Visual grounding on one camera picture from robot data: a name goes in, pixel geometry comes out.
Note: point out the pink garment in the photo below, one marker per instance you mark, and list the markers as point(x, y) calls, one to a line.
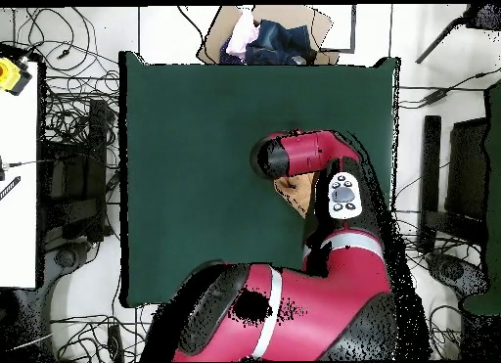
point(242, 36)

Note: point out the orange terry towel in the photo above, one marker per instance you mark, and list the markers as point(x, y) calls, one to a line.
point(299, 192)

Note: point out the black grey stand foot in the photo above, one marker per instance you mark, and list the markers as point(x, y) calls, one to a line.
point(454, 271)
point(66, 257)

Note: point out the dark green table cloth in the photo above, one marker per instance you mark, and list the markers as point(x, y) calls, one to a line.
point(195, 163)

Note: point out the blue denim jeans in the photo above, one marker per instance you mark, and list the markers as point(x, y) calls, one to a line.
point(282, 42)

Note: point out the yellow emergency stop button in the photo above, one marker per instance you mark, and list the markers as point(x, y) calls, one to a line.
point(9, 75)

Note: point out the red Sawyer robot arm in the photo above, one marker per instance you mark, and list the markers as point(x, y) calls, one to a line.
point(313, 300)

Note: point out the brown cardboard box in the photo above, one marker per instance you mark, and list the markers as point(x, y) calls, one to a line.
point(323, 30)

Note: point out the white desk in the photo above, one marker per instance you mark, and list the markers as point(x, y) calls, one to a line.
point(17, 230)

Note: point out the green covered side table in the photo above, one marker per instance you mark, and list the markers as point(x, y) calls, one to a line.
point(494, 183)

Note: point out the black tripod leg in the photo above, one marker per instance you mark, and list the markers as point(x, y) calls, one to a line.
point(485, 16)

